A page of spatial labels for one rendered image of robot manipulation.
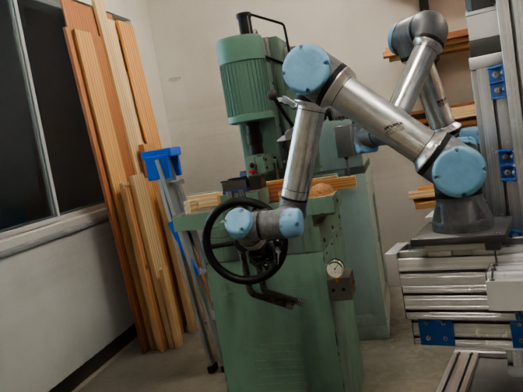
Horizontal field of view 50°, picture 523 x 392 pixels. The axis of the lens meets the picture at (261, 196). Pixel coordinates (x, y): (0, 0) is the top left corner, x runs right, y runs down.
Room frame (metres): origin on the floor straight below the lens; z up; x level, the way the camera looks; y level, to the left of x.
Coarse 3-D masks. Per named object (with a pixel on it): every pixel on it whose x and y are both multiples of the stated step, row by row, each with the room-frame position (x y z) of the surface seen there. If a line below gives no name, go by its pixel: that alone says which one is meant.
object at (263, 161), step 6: (252, 156) 2.10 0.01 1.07; (258, 156) 2.09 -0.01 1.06; (264, 156) 2.09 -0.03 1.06; (270, 156) 2.18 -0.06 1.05; (246, 162) 2.11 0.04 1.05; (252, 162) 2.10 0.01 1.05; (258, 162) 2.09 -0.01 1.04; (264, 162) 2.09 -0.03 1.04; (270, 162) 2.17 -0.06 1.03; (252, 168) 2.10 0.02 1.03; (258, 168) 2.09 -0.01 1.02; (264, 168) 2.08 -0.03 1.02; (270, 168) 2.16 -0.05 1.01
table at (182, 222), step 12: (336, 192) 2.00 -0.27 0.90; (276, 204) 1.96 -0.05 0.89; (312, 204) 1.93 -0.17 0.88; (324, 204) 1.92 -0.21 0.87; (336, 204) 1.96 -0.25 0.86; (180, 216) 2.06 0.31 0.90; (192, 216) 2.04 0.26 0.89; (204, 216) 2.03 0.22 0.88; (180, 228) 2.06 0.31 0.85; (192, 228) 2.05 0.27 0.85
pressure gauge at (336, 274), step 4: (332, 260) 1.85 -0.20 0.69; (336, 260) 1.85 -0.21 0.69; (340, 260) 1.87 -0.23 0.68; (328, 264) 1.86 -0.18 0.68; (332, 264) 1.85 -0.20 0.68; (336, 264) 1.85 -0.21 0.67; (340, 264) 1.85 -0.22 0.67; (328, 268) 1.86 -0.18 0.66; (332, 268) 1.86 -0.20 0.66; (336, 268) 1.85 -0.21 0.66; (340, 268) 1.85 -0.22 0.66; (344, 268) 1.86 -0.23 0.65; (328, 272) 1.86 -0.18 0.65; (332, 272) 1.86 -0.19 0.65; (336, 272) 1.85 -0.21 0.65; (340, 272) 1.85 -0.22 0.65; (332, 276) 1.86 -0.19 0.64; (336, 276) 1.85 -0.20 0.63; (340, 276) 1.85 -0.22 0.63; (336, 280) 1.87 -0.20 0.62
